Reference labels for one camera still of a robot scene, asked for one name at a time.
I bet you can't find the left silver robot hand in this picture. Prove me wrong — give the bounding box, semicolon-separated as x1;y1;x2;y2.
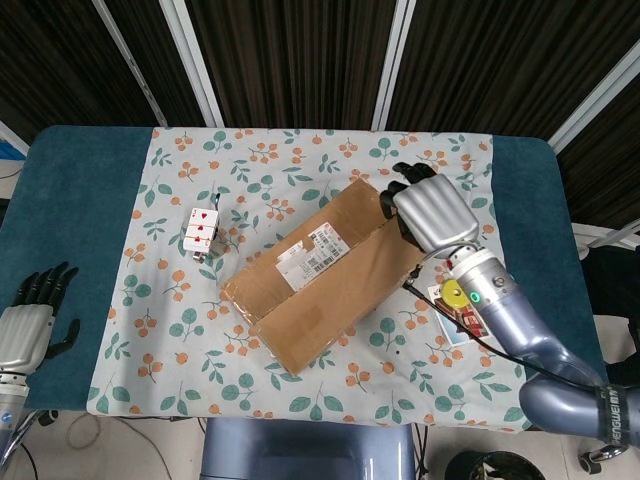
0;262;81;374

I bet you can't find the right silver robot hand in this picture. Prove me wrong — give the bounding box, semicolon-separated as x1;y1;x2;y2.
378;161;482;254

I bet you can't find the brown cardboard box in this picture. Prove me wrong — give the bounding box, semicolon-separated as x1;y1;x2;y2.
219;178;441;375

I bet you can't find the picture postcard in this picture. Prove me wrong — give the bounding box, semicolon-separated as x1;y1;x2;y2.
432;294;489;347

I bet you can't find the white floral tablecloth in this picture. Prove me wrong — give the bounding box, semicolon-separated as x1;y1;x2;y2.
85;127;534;432

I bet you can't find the teal table cover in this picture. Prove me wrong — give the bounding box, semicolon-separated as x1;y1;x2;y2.
0;124;609;431

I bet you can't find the black chair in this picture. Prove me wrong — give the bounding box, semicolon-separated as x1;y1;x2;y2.
579;239;640;381

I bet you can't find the banded playing card deck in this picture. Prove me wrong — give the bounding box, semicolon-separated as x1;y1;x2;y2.
182;207;221;254

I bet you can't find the black round bin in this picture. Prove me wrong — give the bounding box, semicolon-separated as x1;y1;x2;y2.
447;449;531;480

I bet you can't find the blue-grey robot torso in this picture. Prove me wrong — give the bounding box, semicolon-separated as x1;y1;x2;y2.
199;417;419;480

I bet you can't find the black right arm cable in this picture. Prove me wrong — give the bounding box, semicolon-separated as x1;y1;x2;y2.
402;259;609;389

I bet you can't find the yellow ring disc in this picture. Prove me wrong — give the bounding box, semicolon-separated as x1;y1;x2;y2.
438;279;466;309

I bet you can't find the white metal frame post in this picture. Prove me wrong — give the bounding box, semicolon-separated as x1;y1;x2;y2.
159;0;225;129
547;64;640;151
372;0;417;131
92;0;169;126

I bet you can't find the black velcro arm strap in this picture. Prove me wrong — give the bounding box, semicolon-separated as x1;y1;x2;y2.
592;384;631;444

